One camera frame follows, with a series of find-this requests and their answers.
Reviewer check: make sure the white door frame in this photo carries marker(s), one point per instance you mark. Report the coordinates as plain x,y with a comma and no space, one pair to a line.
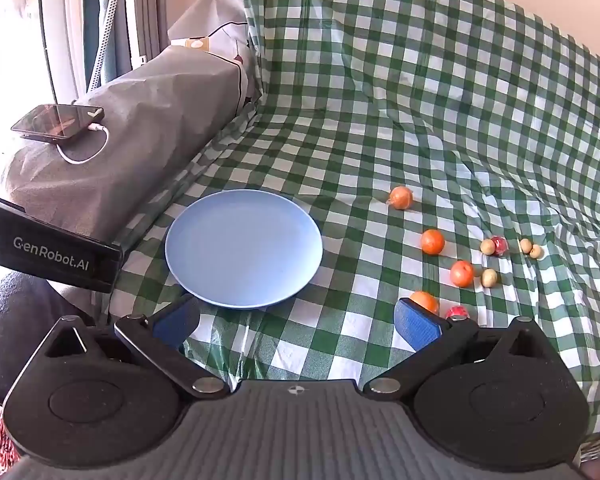
145,10

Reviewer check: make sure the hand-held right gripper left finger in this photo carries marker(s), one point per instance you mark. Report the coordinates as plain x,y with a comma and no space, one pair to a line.
176,321

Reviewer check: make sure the white perforated pole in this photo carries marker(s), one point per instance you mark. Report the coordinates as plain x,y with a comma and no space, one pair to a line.
105,30

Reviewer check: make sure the blue round plate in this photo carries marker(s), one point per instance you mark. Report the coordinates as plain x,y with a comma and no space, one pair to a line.
243,248

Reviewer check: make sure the black smartphone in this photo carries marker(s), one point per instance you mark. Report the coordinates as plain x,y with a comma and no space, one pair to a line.
55,120

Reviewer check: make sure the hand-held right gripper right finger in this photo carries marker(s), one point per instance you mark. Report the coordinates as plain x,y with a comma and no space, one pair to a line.
416,327

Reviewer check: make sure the person's dark trouser leg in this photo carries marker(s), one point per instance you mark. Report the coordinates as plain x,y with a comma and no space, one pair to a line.
20,325

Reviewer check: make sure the small beige longan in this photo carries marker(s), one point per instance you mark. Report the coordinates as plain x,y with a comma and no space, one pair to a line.
489,278
536,251
525,245
487,246

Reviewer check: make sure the small red fruit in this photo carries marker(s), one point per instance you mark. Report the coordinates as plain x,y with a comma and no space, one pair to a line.
457,312
501,245

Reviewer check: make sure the orange with plastic wrap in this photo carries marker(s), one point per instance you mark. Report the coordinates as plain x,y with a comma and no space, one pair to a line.
400,197

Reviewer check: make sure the green checked cloth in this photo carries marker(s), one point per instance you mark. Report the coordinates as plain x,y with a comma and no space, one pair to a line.
430,110

